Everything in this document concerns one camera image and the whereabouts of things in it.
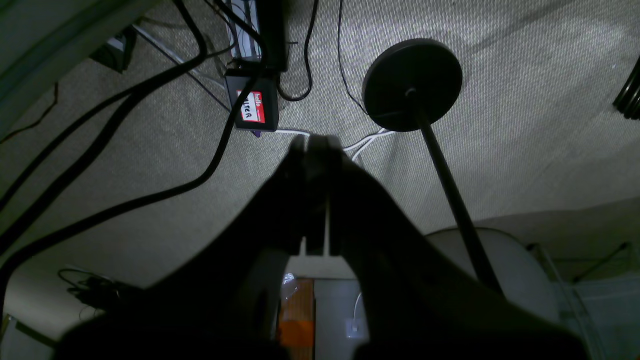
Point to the black box with hello sticker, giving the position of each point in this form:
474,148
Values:
259,112

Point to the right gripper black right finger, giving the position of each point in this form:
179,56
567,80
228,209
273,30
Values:
418,304

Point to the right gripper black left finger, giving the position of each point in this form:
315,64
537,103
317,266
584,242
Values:
222,304

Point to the black round-base lamp stand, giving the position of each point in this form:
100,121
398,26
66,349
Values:
407,88

